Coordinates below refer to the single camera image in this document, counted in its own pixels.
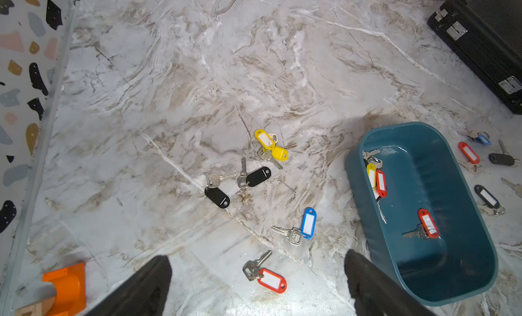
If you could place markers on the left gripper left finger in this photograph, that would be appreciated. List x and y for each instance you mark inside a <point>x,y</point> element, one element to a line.
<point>145,293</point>

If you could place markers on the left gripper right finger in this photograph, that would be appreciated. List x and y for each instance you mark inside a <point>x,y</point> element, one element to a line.
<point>374,292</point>

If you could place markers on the teal storage box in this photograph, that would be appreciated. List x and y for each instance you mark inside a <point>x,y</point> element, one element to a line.
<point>422,173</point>

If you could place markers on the red tag key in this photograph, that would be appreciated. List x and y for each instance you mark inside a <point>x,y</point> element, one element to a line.
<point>381,185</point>
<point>427,228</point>
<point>473,162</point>
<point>253,270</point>

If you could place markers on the black key fob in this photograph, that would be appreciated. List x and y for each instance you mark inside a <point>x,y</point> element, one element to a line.
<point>212,191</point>
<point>250,180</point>

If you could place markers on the black tag key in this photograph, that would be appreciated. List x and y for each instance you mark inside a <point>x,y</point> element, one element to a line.
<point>493,205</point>

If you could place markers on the yellow tag key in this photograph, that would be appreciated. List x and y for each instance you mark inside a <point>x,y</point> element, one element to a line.
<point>373,164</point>
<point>269,150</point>

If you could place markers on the bare silver key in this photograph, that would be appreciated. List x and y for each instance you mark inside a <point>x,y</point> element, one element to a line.
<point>516,187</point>

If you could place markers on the black head key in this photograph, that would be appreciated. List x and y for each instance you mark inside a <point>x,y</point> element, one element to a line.
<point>503,158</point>

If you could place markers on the small blue tag key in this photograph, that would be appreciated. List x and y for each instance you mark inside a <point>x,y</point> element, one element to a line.
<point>479,137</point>

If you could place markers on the yellow tag key in box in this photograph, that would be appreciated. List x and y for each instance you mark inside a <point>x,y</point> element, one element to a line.
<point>373,164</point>

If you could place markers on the orange object on table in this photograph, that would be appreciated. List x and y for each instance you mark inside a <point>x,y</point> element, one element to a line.
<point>70,298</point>

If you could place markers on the black laptop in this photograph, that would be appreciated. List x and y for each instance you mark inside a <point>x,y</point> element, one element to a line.
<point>486,35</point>

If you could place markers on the left aluminium corner post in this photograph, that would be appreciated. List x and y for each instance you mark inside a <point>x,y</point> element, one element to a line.
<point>35,41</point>

